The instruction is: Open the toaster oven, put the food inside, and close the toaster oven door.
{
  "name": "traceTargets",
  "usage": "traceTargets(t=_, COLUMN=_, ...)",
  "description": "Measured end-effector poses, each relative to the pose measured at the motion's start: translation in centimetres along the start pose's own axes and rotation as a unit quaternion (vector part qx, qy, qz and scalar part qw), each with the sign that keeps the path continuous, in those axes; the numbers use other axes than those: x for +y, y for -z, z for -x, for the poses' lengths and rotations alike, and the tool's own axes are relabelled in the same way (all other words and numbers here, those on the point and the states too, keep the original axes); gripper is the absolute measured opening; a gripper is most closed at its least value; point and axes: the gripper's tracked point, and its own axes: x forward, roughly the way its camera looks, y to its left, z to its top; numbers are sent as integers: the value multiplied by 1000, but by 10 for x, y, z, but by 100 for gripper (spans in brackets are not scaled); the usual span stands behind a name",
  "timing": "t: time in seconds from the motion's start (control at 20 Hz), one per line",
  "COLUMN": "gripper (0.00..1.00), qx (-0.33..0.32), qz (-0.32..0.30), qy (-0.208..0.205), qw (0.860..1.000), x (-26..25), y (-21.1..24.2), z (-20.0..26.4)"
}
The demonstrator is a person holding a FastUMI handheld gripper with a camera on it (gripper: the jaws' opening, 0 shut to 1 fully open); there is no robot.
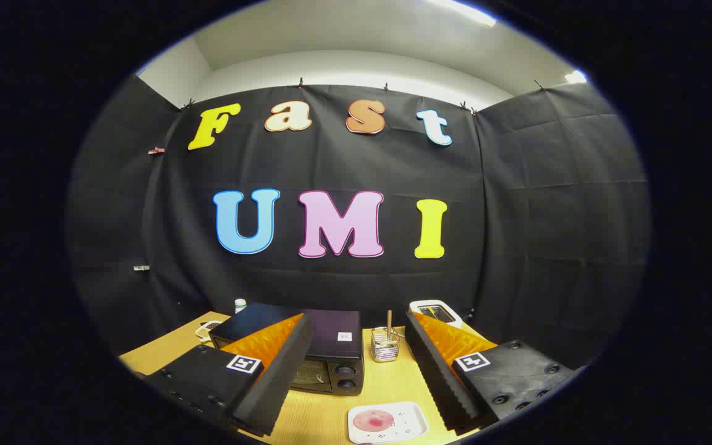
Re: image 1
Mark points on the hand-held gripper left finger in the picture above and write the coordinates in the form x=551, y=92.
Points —
x=282, y=377

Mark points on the black backdrop cloth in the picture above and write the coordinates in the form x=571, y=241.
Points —
x=517, y=216

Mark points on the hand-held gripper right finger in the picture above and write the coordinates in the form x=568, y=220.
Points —
x=436, y=377

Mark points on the pink ham slice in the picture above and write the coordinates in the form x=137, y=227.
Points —
x=373, y=420

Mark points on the white bread toaster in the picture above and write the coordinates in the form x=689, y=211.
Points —
x=430, y=303

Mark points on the wooden stick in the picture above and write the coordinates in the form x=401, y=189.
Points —
x=389, y=321

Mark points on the white food tray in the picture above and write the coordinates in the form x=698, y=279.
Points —
x=406, y=426

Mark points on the pink cloth clip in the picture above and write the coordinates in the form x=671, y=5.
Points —
x=156, y=150

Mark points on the small white bottle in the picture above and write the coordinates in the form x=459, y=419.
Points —
x=240, y=305

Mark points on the black toaster oven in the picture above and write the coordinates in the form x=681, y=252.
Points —
x=331, y=327

